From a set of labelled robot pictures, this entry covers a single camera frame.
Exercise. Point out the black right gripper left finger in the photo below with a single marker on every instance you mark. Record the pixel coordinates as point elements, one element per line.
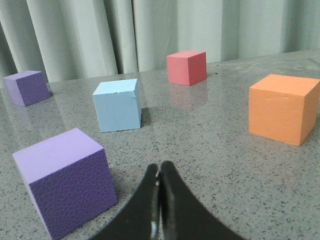
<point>139,219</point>

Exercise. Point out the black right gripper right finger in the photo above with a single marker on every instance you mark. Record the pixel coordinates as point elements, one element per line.
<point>183,216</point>

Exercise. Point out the light blue foam cube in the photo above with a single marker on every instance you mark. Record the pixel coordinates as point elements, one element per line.
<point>117,105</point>

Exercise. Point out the near purple foam cube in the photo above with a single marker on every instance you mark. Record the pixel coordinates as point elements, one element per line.
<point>68,179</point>

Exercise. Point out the purple foam cube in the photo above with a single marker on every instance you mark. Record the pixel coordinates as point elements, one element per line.
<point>68,179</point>
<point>27,87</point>

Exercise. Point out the orange foam cube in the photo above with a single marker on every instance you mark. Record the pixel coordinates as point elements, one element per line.
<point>283,108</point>

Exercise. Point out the far red foam cube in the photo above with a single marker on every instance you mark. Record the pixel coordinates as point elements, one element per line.
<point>187,67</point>

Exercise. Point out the far purple foam cube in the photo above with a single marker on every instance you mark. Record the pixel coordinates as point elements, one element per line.
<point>27,87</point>

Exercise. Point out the grey-green curtain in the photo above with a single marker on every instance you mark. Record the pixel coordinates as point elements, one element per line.
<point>73,39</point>

